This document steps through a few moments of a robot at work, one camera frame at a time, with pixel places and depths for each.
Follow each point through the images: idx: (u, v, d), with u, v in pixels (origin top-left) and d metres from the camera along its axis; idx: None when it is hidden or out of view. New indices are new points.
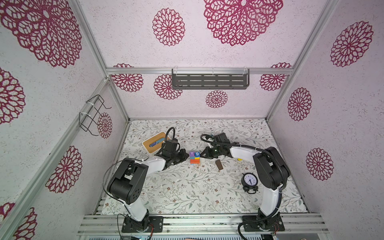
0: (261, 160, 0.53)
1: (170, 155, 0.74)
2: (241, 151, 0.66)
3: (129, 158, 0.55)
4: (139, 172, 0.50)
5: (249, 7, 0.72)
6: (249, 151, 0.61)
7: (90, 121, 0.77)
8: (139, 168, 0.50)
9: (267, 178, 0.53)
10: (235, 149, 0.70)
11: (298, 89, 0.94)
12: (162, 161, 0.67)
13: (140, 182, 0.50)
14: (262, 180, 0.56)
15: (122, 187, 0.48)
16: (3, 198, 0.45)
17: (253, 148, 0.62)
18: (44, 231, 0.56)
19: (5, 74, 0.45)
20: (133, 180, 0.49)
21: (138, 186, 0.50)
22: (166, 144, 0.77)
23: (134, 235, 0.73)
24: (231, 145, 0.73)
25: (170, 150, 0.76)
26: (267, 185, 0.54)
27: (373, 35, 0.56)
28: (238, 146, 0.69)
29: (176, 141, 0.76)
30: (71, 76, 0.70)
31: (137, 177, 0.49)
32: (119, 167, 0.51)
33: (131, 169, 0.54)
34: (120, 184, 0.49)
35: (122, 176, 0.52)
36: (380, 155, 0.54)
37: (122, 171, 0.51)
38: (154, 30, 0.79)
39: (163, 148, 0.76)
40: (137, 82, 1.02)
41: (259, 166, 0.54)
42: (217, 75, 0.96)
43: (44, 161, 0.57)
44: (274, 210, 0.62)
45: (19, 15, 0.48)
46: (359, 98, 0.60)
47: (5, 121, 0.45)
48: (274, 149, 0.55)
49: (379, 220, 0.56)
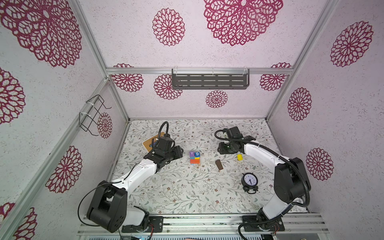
0: (284, 172, 0.46)
1: (165, 154, 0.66)
2: (259, 153, 0.58)
3: (105, 182, 0.46)
4: (116, 201, 0.42)
5: (249, 7, 0.72)
6: (268, 156, 0.54)
7: (90, 121, 0.77)
8: (116, 195, 0.43)
9: (285, 191, 0.48)
10: (250, 148, 0.62)
11: (298, 89, 0.94)
12: (151, 166, 0.58)
13: (121, 208, 0.44)
14: (279, 192, 0.50)
15: (100, 216, 0.43)
16: (3, 198, 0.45)
17: (273, 154, 0.54)
18: (44, 231, 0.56)
19: (5, 74, 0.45)
20: (111, 210, 0.42)
21: (119, 214, 0.44)
22: (160, 143, 0.68)
23: (134, 235, 0.73)
24: (248, 143, 0.63)
25: (164, 149, 0.68)
26: (284, 198, 0.49)
27: (373, 35, 0.56)
28: (256, 146, 0.60)
29: (171, 139, 0.70)
30: (71, 77, 0.70)
31: (114, 206, 0.42)
32: (95, 191, 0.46)
33: (111, 191, 0.47)
34: (99, 211, 0.44)
35: (100, 202, 0.46)
36: (380, 155, 0.54)
37: (98, 197, 0.44)
38: (154, 30, 0.79)
39: (155, 147, 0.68)
40: (137, 82, 1.02)
41: (280, 178, 0.48)
42: (217, 75, 0.96)
43: (45, 160, 0.57)
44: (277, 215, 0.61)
45: (19, 15, 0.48)
46: (359, 98, 0.60)
47: (5, 120, 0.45)
48: (300, 163, 0.48)
49: (379, 221, 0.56)
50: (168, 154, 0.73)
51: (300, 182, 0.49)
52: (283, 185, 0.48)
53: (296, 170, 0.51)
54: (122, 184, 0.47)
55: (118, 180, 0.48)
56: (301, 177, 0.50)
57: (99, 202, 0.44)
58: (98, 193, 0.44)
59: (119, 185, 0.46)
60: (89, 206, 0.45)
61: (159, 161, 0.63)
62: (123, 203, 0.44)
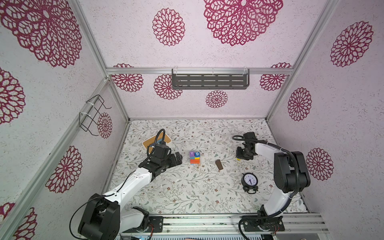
0: (281, 159, 0.51)
1: (161, 162, 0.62)
2: (265, 148, 0.65)
3: (98, 195, 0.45)
4: (108, 215, 0.41)
5: (249, 7, 0.72)
6: (272, 149, 0.60)
7: (90, 121, 0.77)
8: (108, 209, 0.41)
9: (280, 178, 0.52)
10: (259, 145, 0.69)
11: (298, 89, 0.94)
12: (146, 176, 0.57)
13: (114, 223, 0.43)
14: (276, 180, 0.54)
15: (92, 230, 0.42)
16: (3, 198, 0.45)
17: (278, 149, 0.59)
18: (44, 231, 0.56)
19: (5, 74, 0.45)
20: (103, 225, 0.41)
21: (112, 229, 0.42)
22: (156, 150, 0.67)
23: (134, 235, 0.73)
24: (257, 142, 0.71)
25: (159, 157, 0.66)
26: (279, 186, 0.53)
27: (373, 35, 0.56)
28: (264, 144, 0.67)
29: (167, 146, 0.70)
30: (71, 77, 0.70)
31: (106, 221, 0.41)
32: (86, 204, 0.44)
33: (103, 204, 0.45)
34: (91, 225, 0.42)
35: (92, 215, 0.45)
36: (380, 155, 0.54)
37: (90, 211, 0.42)
38: (154, 30, 0.79)
39: (150, 155, 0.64)
40: (137, 82, 1.02)
41: (277, 165, 0.53)
42: (217, 75, 0.96)
43: (45, 161, 0.57)
44: (276, 212, 0.62)
45: (19, 15, 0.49)
46: (359, 98, 0.60)
47: (5, 121, 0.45)
48: (301, 155, 0.52)
49: (379, 220, 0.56)
50: (164, 162, 0.72)
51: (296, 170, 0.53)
52: (279, 172, 0.52)
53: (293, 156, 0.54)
54: (114, 198, 0.45)
55: (110, 193, 0.46)
56: (295, 163, 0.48)
57: (91, 215, 0.42)
58: (89, 206, 0.42)
59: (112, 199, 0.44)
60: (81, 220, 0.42)
61: (154, 170, 0.61)
62: (116, 217, 0.43)
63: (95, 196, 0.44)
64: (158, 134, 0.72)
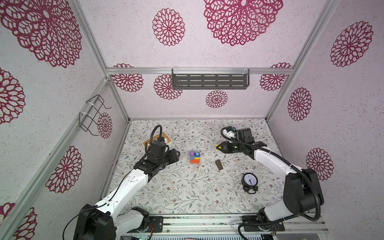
0: (296, 183, 0.44)
1: (158, 161, 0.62)
2: (269, 160, 0.57)
3: (89, 205, 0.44)
4: (100, 227, 0.39)
5: (249, 7, 0.72)
6: (278, 164, 0.52)
7: (90, 121, 0.77)
8: (101, 220, 0.40)
9: (295, 204, 0.45)
10: (262, 155, 0.60)
11: (298, 89, 0.94)
12: (141, 178, 0.54)
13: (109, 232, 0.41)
14: (288, 203, 0.48)
15: None
16: (3, 198, 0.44)
17: (285, 163, 0.52)
18: (44, 232, 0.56)
19: (5, 74, 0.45)
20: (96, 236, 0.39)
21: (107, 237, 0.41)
22: (152, 148, 0.62)
23: (134, 235, 0.73)
24: (257, 149, 0.62)
25: (156, 155, 0.63)
26: (293, 210, 0.47)
27: (373, 35, 0.56)
28: (267, 154, 0.58)
29: (164, 144, 0.65)
30: (71, 77, 0.70)
31: (98, 233, 0.39)
32: (78, 216, 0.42)
33: (97, 213, 0.43)
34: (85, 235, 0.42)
35: (86, 226, 0.43)
36: (380, 155, 0.54)
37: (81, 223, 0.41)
38: (154, 30, 0.79)
39: (148, 152, 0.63)
40: (137, 82, 1.02)
41: (291, 189, 0.46)
42: (217, 75, 0.96)
43: (44, 161, 0.57)
44: (278, 219, 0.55)
45: (19, 15, 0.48)
46: (359, 98, 0.60)
47: (5, 121, 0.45)
48: (313, 173, 0.45)
49: (379, 220, 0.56)
50: (162, 160, 0.68)
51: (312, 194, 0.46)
52: (294, 197, 0.45)
53: (308, 180, 0.49)
54: (107, 207, 0.43)
55: (102, 203, 0.44)
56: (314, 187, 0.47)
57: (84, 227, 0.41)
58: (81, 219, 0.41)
59: (104, 209, 0.42)
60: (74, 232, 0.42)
61: (151, 170, 0.59)
62: (110, 227, 0.41)
63: (86, 207, 0.42)
64: (153, 129, 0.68)
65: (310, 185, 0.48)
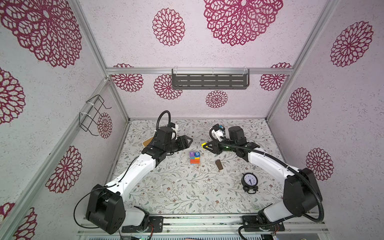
0: (295, 186, 0.43)
1: (164, 146, 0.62)
2: (264, 162, 0.56)
3: (100, 186, 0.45)
4: (110, 206, 0.41)
5: (249, 7, 0.72)
6: (275, 166, 0.51)
7: (90, 121, 0.77)
8: (111, 199, 0.41)
9: (296, 205, 0.45)
10: (256, 158, 0.58)
11: (298, 89, 0.94)
12: (149, 162, 0.55)
13: (119, 211, 0.43)
14: (288, 205, 0.48)
15: (99, 218, 0.43)
16: (3, 198, 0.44)
17: (282, 165, 0.51)
18: (44, 231, 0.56)
19: (5, 74, 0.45)
20: (107, 214, 0.41)
21: (117, 217, 0.43)
22: (159, 134, 0.62)
23: (134, 235, 0.73)
24: (251, 152, 0.60)
25: (163, 141, 0.62)
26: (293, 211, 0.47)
27: (373, 35, 0.56)
28: (263, 156, 0.57)
29: (171, 130, 0.64)
30: (71, 77, 0.70)
31: (109, 211, 0.41)
32: (90, 194, 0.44)
33: (107, 194, 0.45)
34: (97, 213, 0.44)
35: (97, 205, 0.45)
36: (380, 156, 0.54)
37: (93, 201, 0.42)
38: (154, 30, 0.79)
39: (155, 137, 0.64)
40: (137, 82, 1.02)
41: (291, 192, 0.45)
42: (217, 75, 0.96)
43: (45, 161, 0.57)
44: (278, 219, 0.60)
45: (19, 15, 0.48)
46: (359, 98, 0.60)
47: (5, 121, 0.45)
48: (310, 173, 0.45)
49: (379, 220, 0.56)
50: (169, 146, 0.68)
51: (311, 195, 0.46)
52: (294, 200, 0.45)
53: (306, 181, 0.48)
54: (116, 188, 0.44)
55: (112, 183, 0.45)
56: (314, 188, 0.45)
57: (96, 205, 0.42)
58: (92, 197, 0.42)
59: (114, 189, 0.44)
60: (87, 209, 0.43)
61: (158, 155, 0.59)
62: (120, 206, 0.43)
63: (96, 187, 0.44)
64: (161, 114, 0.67)
65: (308, 186, 0.48)
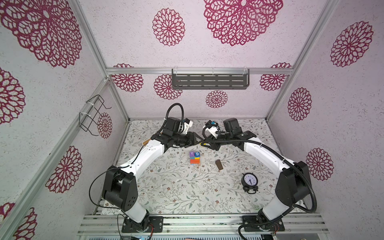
0: (289, 178, 0.44)
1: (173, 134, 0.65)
2: (260, 153, 0.55)
3: (114, 167, 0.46)
4: (125, 185, 0.44)
5: (249, 7, 0.72)
6: (272, 158, 0.51)
7: (90, 121, 0.77)
8: (125, 179, 0.44)
9: (288, 197, 0.47)
10: (253, 148, 0.58)
11: (298, 89, 0.94)
12: (158, 147, 0.58)
13: (133, 190, 0.47)
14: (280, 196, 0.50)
15: (114, 197, 0.46)
16: (3, 198, 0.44)
17: (278, 157, 0.51)
18: (44, 231, 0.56)
19: (4, 74, 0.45)
20: (123, 192, 0.44)
21: (131, 196, 0.46)
22: (168, 122, 0.66)
23: (134, 235, 0.73)
24: (247, 142, 0.59)
25: (171, 129, 0.66)
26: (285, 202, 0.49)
27: (373, 35, 0.56)
28: (260, 147, 0.56)
29: (178, 120, 0.68)
30: (71, 77, 0.70)
31: (124, 189, 0.44)
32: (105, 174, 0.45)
33: (121, 175, 0.48)
34: (112, 192, 0.47)
35: (112, 184, 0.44)
36: (380, 156, 0.54)
37: (108, 180, 0.46)
38: (154, 30, 0.79)
39: (163, 126, 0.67)
40: (137, 82, 1.02)
41: (284, 183, 0.46)
42: (217, 75, 0.96)
43: (45, 161, 0.57)
44: (277, 217, 0.60)
45: (19, 15, 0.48)
46: (359, 98, 0.60)
47: (5, 121, 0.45)
48: (305, 167, 0.46)
49: (379, 220, 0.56)
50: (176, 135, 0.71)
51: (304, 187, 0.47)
52: (287, 191, 0.46)
53: (300, 173, 0.49)
54: (129, 169, 0.47)
55: (125, 165, 0.49)
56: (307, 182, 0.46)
57: (111, 184, 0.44)
58: (108, 177, 0.46)
59: (127, 170, 0.47)
60: (102, 188, 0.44)
61: (167, 141, 0.62)
62: (133, 186, 0.46)
63: (111, 168, 0.47)
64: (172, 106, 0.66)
65: (302, 178, 0.49)
